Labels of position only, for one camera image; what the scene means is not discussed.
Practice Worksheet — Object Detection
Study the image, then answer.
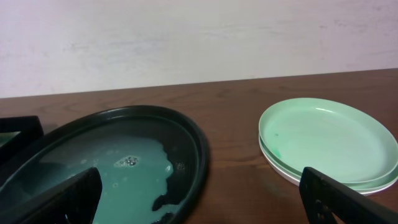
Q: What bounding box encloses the mint plate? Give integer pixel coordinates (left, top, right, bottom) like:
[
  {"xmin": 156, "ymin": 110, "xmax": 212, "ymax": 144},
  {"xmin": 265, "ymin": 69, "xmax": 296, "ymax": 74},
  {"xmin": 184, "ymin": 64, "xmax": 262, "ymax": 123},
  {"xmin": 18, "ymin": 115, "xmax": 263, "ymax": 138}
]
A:
[
  {"xmin": 259, "ymin": 98, "xmax": 397, "ymax": 184},
  {"xmin": 259, "ymin": 136, "xmax": 397, "ymax": 190}
]

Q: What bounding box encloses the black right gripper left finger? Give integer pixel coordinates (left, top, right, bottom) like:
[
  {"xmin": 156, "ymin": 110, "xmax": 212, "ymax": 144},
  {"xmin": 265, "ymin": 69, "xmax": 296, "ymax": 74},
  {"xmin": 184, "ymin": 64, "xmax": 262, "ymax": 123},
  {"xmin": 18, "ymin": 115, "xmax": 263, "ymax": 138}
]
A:
[{"xmin": 1, "ymin": 167, "xmax": 102, "ymax": 224}]

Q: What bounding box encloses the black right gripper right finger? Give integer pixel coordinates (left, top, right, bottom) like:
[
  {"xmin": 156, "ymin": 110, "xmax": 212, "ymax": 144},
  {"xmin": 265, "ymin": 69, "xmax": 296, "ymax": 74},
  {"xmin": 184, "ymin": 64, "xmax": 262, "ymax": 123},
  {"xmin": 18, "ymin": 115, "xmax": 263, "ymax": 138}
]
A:
[{"xmin": 299, "ymin": 167, "xmax": 397, "ymax": 224}]

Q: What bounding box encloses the black round tray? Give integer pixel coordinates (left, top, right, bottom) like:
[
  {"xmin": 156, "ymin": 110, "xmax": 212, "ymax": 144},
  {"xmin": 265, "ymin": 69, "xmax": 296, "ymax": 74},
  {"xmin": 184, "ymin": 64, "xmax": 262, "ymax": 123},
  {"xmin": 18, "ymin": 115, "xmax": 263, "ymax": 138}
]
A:
[{"xmin": 1, "ymin": 105, "xmax": 209, "ymax": 224}]

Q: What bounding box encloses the white plate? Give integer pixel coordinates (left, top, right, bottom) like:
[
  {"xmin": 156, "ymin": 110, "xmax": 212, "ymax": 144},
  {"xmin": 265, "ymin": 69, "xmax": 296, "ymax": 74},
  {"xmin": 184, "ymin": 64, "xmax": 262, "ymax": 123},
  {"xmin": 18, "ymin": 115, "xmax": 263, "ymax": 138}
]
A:
[{"xmin": 260, "ymin": 146, "xmax": 397, "ymax": 195}]

